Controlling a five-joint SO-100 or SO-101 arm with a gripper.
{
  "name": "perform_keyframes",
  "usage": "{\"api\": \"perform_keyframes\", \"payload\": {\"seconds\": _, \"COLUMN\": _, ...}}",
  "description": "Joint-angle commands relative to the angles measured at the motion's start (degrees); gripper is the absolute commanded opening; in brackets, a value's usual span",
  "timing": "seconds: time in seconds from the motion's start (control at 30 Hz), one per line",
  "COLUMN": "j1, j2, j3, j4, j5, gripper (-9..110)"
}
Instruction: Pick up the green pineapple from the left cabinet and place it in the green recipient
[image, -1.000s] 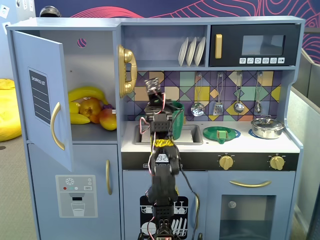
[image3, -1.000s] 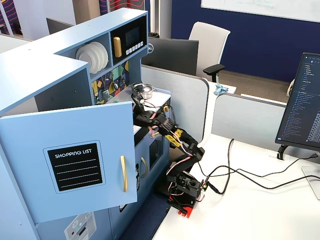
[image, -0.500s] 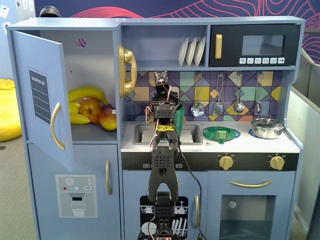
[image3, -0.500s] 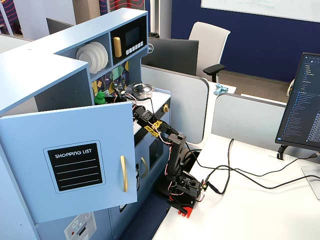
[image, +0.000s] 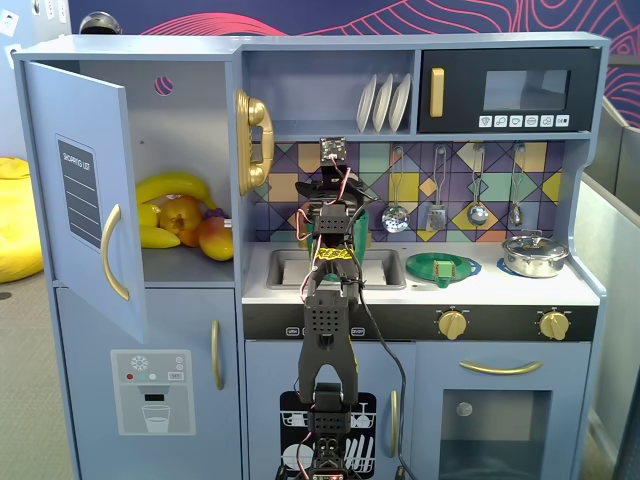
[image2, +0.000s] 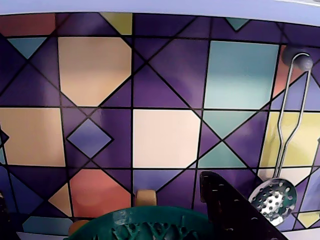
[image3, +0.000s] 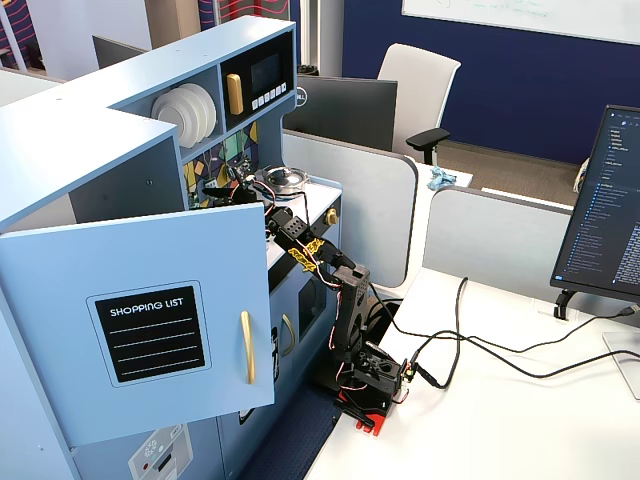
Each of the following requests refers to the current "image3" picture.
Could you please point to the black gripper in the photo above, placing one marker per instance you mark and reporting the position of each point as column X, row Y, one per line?
column 231, row 195

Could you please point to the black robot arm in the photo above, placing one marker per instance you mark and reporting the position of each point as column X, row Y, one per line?
column 350, row 310

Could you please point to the blue shopping list cabinet door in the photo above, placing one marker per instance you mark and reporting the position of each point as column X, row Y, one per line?
column 50, row 300

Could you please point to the steel toy pot with lid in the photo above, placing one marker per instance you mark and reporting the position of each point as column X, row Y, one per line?
column 285, row 180

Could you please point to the white toy plate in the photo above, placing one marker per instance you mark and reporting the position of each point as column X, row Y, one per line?
column 170, row 120
column 212, row 112
column 199, row 120

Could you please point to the gold stove knob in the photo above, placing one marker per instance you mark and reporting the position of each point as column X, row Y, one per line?
column 331, row 218

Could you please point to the black toy microwave door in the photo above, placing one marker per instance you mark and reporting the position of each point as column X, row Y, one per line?
column 235, row 67

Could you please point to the blue oven door with window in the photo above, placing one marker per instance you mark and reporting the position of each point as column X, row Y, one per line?
column 320, row 272

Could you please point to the grey desk divider panel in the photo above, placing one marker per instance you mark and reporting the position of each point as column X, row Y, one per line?
column 490, row 240
column 360, row 200

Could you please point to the black Dell monitor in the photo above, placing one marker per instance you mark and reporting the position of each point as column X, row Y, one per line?
column 340, row 110

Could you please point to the blue wooden toy kitchen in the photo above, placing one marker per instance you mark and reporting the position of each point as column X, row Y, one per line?
column 75, row 125

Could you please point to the dark monitor back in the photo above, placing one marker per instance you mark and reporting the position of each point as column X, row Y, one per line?
column 115, row 52

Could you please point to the crumpled blue cloth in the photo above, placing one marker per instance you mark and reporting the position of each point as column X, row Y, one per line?
column 440, row 180

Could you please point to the white office chair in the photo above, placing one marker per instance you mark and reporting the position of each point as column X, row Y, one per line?
column 415, row 75

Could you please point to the small motor controller board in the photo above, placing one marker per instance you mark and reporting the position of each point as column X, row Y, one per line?
column 407, row 372

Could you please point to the red table clamp base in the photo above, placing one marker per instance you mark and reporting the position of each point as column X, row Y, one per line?
column 380, row 422

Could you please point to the blue ice dispenser fridge door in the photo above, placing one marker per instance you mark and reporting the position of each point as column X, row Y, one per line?
column 100, row 460

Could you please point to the white whiteboard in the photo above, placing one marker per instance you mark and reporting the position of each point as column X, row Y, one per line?
column 500, row 15

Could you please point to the black monitor showing code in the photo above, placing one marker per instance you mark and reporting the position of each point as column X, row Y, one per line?
column 600, row 225

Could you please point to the grey flat monitor base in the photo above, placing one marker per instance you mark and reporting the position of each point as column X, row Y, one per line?
column 627, row 360

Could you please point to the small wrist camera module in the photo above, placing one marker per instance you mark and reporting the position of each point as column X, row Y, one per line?
column 244, row 170

